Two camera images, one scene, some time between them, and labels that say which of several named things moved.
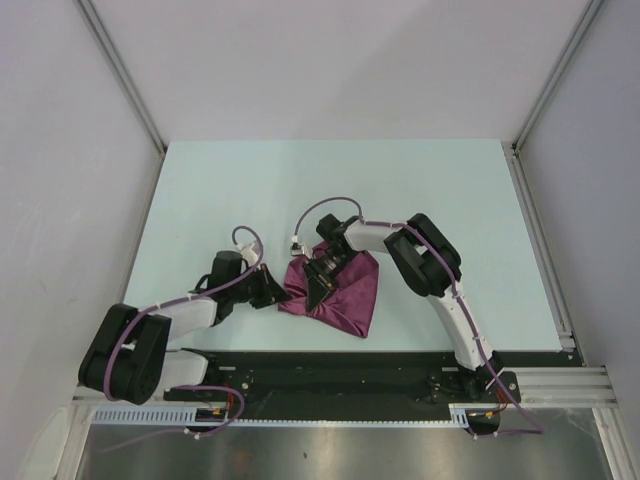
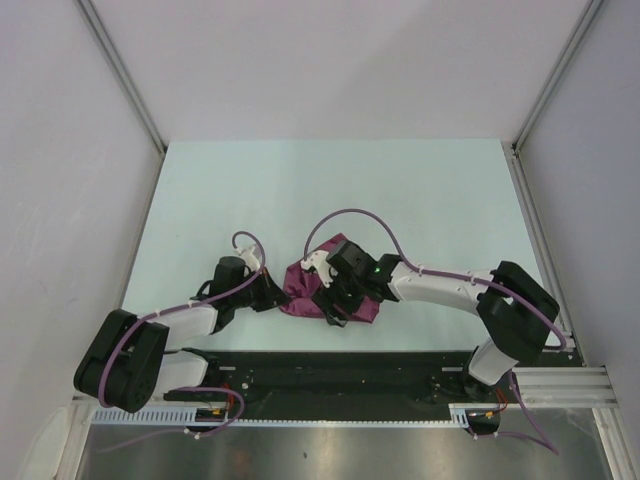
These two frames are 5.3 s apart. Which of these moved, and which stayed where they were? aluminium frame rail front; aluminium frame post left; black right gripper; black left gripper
Moved: black right gripper
Stayed: black left gripper; aluminium frame post left; aluminium frame rail front
